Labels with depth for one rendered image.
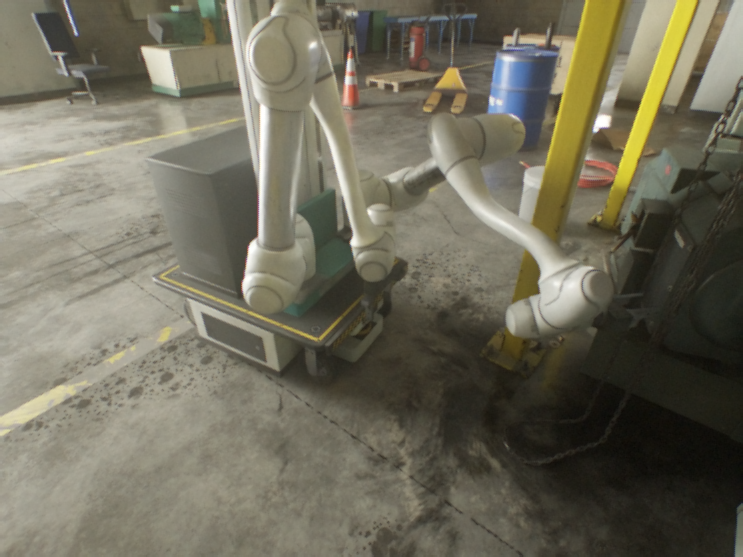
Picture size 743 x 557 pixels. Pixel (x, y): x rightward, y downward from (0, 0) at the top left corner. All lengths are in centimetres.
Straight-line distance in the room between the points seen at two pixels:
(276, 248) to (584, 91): 101
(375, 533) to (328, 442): 36
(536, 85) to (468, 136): 345
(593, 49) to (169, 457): 186
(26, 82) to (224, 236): 707
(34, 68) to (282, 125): 761
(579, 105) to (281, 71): 91
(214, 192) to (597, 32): 125
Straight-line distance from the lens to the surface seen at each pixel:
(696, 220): 156
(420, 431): 165
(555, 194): 158
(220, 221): 161
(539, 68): 469
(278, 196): 112
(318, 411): 171
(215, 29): 823
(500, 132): 135
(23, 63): 852
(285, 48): 96
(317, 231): 173
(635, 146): 324
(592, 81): 149
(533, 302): 110
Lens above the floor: 133
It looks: 35 degrees down
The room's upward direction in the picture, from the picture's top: straight up
